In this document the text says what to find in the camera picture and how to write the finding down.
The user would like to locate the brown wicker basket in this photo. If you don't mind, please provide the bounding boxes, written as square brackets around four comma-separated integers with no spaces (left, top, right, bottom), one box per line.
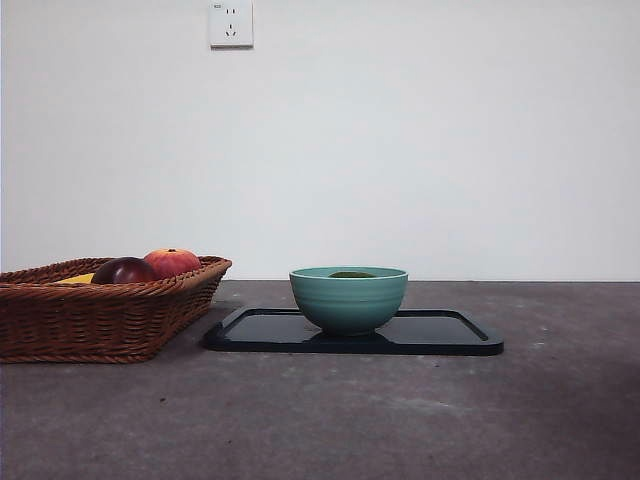
[0,255,234,365]

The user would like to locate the dark rectangular tray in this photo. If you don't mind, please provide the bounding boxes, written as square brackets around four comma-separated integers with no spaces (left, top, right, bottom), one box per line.
[202,307,505,357]

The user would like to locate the white wall socket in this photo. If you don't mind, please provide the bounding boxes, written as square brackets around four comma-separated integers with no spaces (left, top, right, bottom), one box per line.
[208,1,254,50]

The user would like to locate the teal ribbed bowl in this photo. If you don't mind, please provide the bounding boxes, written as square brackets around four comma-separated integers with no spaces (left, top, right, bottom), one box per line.
[288,266,410,337]

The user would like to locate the dark red plum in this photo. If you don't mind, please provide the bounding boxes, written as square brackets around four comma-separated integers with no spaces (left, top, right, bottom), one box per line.
[89,256,156,285]

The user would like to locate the red apple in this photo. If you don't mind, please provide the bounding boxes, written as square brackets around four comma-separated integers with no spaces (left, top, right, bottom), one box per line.
[142,247,201,280]

